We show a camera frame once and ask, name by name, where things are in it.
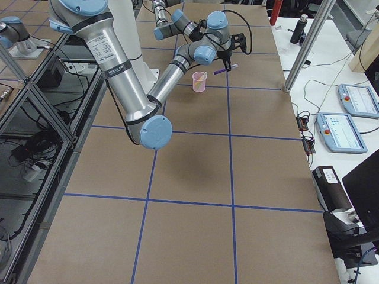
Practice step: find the aluminium frame post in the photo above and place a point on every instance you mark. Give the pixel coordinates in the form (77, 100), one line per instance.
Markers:
(311, 38)

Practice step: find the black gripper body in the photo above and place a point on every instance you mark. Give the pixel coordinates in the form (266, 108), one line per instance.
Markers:
(195, 35)
(224, 55)

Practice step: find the wooden board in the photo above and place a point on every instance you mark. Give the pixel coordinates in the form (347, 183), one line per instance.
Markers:
(367, 52)

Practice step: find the purple highlighter pen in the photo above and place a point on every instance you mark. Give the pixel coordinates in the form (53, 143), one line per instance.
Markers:
(222, 70)

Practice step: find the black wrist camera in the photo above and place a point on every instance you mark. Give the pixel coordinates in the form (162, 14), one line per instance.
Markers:
(238, 41)

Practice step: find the near teach pendant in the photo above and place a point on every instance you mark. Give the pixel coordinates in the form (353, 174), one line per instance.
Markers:
(339, 133)

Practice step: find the pink mesh pen holder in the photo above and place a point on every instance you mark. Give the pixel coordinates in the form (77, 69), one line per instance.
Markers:
(198, 85)

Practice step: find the black cardboard box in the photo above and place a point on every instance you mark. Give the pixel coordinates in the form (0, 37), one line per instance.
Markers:
(330, 192)

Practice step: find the teach pendant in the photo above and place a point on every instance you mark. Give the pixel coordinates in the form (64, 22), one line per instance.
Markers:
(358, 101)
(339, 133)

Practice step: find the black water bottle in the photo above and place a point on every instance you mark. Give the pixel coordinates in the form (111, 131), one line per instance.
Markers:
(300, 26)

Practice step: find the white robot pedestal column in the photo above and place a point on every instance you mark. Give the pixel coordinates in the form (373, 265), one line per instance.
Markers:
(126, 30)

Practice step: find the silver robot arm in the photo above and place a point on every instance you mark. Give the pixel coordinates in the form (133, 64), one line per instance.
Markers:
(92, 21)
(179, 24)

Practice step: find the red cylinder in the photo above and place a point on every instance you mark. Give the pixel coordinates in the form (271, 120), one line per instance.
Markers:
(275, 11)

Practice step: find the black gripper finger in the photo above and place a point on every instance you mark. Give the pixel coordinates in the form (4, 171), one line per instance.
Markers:
(224, 65)
(228, 65)

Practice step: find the black monitor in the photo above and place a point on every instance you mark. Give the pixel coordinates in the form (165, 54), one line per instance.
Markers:
(361, 185)

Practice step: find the yellow highlighter pen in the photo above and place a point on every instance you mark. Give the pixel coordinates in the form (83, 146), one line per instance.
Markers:
(203, 76)

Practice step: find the far teach pendant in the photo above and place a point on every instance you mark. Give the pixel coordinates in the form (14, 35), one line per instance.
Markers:
(358, 101)

